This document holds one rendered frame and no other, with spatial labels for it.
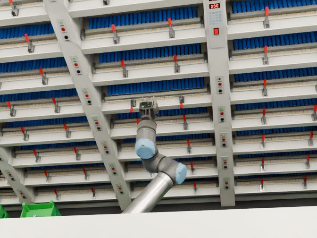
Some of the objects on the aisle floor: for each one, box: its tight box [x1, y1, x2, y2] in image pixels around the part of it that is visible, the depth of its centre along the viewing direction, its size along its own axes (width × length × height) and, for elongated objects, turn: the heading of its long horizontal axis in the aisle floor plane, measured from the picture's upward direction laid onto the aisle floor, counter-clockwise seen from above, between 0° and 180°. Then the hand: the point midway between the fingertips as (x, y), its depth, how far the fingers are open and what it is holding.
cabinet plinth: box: [55, 192, 317, 209], centre depth 287 cm, size 16×219×5 cm, turn 96°
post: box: [203, 0, 235, 206], centre depth 222 cm, size 20×9×181 cm, turn 6°
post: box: [43, 0, 134, 211], centre depth 232 cm, size 20×9×181 cm, turn 6°
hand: (150, 100), depth 208 cm, fingers open, 3 cm apart
